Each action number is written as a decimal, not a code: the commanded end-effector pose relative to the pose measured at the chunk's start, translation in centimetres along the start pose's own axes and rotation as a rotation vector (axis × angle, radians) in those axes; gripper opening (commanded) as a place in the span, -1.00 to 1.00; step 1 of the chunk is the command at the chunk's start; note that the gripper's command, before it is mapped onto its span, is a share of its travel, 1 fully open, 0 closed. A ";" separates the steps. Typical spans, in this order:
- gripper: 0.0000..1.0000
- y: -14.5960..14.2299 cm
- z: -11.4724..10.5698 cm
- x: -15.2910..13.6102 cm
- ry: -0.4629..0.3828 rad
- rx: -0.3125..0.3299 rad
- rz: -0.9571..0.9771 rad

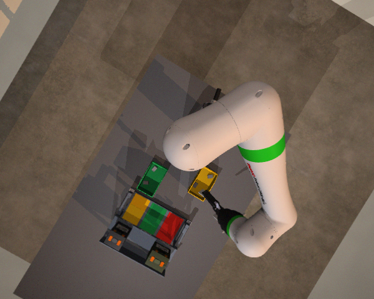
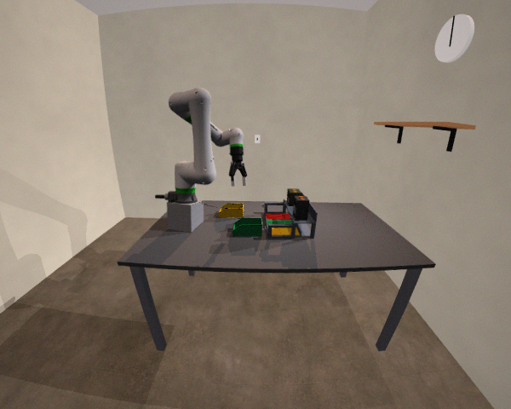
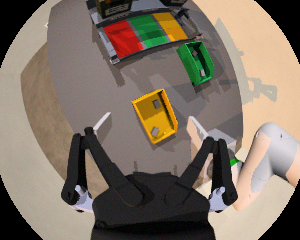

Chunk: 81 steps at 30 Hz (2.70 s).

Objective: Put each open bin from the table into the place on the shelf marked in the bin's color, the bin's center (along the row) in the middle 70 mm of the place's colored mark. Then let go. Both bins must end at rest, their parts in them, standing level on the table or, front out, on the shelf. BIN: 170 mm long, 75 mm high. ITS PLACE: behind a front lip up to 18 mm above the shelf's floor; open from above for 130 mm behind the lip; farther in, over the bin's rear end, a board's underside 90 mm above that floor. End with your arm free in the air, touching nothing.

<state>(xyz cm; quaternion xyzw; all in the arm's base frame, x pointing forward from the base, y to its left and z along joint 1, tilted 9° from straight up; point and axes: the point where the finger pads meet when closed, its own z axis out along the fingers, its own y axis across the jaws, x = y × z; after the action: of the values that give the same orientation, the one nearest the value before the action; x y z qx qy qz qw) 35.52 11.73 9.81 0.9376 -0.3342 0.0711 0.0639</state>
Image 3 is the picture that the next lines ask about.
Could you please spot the green bin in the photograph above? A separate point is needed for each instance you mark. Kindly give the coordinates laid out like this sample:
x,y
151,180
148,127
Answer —
x,y
202,60

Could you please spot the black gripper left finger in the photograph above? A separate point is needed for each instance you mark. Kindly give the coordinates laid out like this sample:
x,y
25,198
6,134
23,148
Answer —
x,y
75,191

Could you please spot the yellow bin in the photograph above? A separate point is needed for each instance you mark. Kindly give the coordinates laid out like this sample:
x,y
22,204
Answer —
x,y
162,118

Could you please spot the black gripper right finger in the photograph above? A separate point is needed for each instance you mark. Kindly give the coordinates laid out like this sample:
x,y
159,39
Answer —
x,y
223,191

